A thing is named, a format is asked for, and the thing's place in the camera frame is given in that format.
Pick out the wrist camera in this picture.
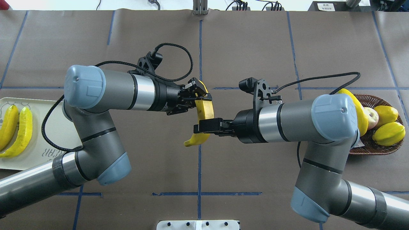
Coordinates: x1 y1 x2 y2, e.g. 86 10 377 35
238 77 282 111
136 51 163 75

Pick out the black cable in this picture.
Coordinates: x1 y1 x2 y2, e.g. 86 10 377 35
272 72 361 168
41 43 194 152

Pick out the brown wicker basket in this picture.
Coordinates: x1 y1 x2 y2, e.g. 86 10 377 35
349 94 405 155

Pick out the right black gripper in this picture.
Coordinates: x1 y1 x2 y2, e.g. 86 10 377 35
193 109 266 144

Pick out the white bear tray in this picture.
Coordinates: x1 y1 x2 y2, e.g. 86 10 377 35
0 97 82 171

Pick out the black label box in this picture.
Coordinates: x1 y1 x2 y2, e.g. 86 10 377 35
308 1 372 12

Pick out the pale green pink apple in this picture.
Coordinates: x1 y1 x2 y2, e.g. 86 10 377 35
364 107 379 130

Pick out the yellow banana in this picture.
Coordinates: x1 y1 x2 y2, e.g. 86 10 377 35
0 107 33 158
182 99 214 147
0 104 19 150
338 88 369 137

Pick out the right black cable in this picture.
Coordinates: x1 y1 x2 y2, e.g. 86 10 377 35
272 72 361 168

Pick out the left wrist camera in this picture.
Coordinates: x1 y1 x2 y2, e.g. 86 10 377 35
136 51 163 75

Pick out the aluminium frame post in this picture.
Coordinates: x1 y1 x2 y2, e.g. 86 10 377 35
192 0 208 15

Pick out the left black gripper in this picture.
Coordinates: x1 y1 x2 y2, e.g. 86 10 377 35
155 77 213 116

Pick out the yellow lemon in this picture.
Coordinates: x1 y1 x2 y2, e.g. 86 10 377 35
374 106 399 129

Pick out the left black cable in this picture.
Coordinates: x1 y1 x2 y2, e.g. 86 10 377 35
41 43 194 152

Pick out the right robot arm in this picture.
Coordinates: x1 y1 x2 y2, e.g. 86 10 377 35
193 93 409 230

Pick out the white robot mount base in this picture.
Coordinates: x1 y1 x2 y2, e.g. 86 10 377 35
156 219 241 230

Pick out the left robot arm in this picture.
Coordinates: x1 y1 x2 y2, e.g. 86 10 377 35
0 65 212 217

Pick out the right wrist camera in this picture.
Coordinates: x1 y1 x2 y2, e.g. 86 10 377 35
238 77 282 111

